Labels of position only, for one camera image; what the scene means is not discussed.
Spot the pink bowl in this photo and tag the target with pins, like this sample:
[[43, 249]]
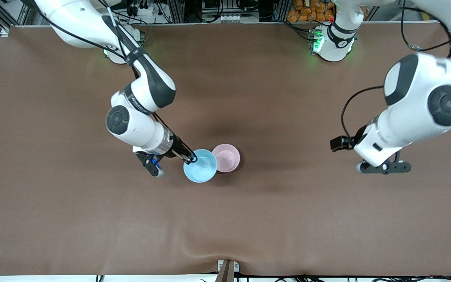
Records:
[[228, 156]]

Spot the black electronics rack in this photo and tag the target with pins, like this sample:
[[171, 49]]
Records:
[[249, 6]]

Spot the brown table mat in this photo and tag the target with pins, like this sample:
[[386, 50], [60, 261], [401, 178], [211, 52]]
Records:
[[225, 219]]

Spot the metal corner bracket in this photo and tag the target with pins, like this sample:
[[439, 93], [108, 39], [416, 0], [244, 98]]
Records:
[[5, 32]]

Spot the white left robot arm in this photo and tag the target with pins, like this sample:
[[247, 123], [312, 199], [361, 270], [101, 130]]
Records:
[[417, 90]]

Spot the white connector strip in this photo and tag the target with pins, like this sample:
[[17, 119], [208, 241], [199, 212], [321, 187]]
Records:
[[231, 18]]

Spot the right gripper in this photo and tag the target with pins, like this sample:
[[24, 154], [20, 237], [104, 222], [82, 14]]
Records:
[[178, 148]]

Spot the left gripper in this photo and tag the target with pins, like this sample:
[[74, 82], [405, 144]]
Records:
[[355, 138]]

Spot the metal bracket with post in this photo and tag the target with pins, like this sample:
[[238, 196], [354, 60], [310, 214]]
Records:
[[226, 274]]

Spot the blue bowl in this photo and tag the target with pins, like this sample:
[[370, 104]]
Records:
[[201, 168]]

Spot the bag of orange buns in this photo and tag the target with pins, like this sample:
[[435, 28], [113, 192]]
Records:
[[307, 11]]

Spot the white power strip with plugs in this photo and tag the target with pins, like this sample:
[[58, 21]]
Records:
[[147, 11]]

